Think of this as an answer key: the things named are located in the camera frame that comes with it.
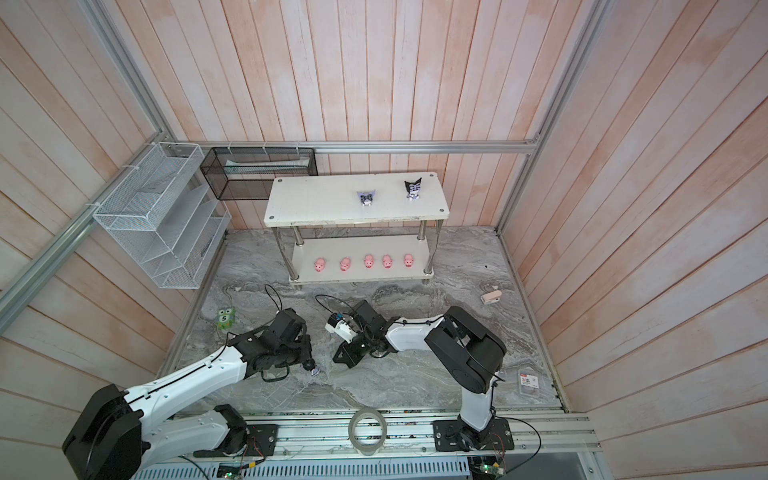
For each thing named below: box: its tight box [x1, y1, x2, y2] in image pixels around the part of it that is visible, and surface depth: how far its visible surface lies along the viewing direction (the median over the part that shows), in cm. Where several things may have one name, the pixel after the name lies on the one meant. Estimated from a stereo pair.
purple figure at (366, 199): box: [357, 189, 376, 207], surface depth 78 cm
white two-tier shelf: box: [264, 172, 450, 285], surface depth 87 cm
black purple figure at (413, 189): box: [404, 177, 422, 201], surface depth 80 cm
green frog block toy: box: [216, 307, 236, 331], surface depth 96 cm
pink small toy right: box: [480, 290, 502, 305], surface depth 100 cm
